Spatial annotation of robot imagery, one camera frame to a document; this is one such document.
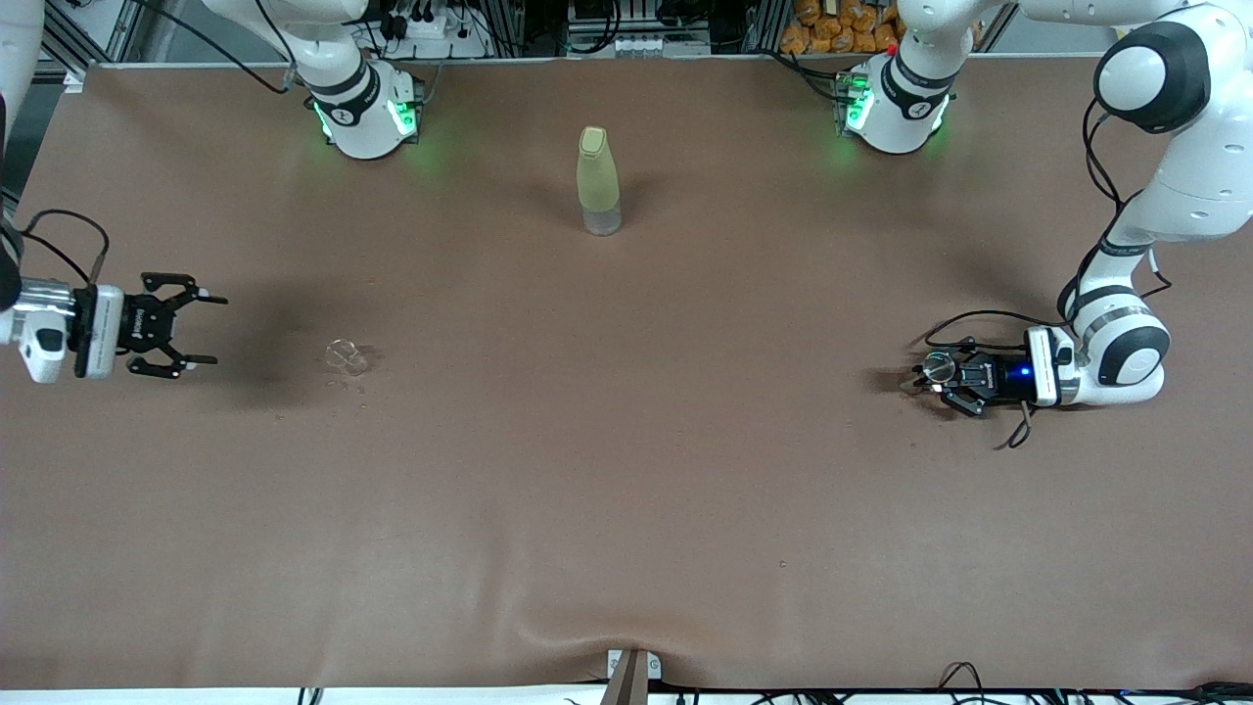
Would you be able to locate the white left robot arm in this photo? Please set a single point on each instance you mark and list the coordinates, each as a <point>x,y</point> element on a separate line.
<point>1204,186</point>

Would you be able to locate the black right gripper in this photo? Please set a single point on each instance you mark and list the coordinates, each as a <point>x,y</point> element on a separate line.
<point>138,324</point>

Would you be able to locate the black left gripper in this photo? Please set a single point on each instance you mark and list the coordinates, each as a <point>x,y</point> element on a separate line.
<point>991,377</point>

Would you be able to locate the aluminium corner frame post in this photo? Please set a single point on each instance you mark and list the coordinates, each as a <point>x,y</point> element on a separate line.
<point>122,29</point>

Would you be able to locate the silver mount bracket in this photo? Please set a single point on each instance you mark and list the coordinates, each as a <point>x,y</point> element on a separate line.
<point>654,666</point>

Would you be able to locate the white power strip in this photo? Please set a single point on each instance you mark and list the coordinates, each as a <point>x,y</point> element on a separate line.
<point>431,34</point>

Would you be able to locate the brown mount bar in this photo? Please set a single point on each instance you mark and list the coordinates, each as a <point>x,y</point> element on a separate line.
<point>626,685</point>

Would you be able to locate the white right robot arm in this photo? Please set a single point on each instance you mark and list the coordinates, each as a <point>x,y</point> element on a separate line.
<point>362,108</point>

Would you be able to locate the steel double jigger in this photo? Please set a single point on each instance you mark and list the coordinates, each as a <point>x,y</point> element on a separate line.
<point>940,366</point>

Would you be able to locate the orange snack bag pile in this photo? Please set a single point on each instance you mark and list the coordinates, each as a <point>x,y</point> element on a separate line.
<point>842,29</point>

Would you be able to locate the aluminium frame strut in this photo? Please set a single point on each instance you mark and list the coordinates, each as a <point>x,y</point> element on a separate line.
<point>509,29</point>
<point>768,24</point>

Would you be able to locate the grey electronics box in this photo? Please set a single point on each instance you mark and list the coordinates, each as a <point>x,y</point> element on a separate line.
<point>636,44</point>

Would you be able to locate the yellow-green water bottle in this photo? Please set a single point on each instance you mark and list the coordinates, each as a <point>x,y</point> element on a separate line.
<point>597,181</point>

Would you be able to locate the brown table cloth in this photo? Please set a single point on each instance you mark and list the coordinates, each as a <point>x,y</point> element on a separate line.
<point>626,490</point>

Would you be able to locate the small clear glass cup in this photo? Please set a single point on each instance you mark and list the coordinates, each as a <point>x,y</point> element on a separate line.
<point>348,357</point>

